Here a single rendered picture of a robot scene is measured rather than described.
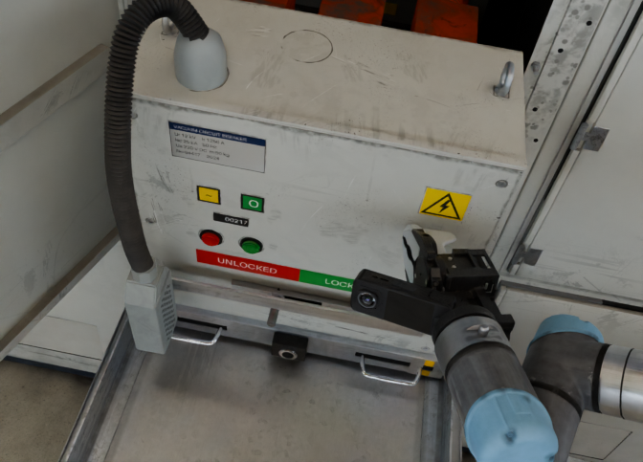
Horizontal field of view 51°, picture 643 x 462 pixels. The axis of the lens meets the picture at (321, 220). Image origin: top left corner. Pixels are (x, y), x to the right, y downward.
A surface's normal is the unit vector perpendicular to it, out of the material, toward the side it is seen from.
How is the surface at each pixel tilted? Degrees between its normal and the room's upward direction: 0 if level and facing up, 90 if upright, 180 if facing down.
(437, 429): 0
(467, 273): 16
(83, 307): 90
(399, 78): 4
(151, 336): 94
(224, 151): 94
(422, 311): 74
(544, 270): 90
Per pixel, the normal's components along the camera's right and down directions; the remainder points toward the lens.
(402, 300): -0.38, 0.44
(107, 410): 0.11, -0.66
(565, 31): -0.16, 0.72
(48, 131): 0.88, 0.40
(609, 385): -0.59, -0.04
